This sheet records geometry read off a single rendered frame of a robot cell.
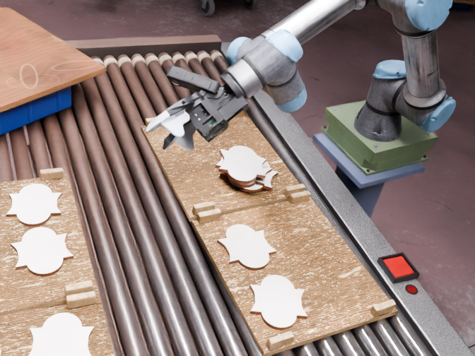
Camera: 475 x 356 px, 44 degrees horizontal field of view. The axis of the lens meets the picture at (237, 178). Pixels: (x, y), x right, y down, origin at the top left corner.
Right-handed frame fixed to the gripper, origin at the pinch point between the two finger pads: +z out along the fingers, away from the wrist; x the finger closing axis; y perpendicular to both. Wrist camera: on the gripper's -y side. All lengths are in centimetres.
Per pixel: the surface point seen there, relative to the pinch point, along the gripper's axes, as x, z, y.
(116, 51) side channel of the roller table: 79, -5, -62
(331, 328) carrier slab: 19, -5, 53
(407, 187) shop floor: 218, -85, 37
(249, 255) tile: 26.1, 0.0, 28.7
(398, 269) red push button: 37, -27, 54
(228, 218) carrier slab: 34.5, -1.3, 17.4
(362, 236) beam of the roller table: 44, -26, 42
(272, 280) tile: 22.7, -0.9, 36.8
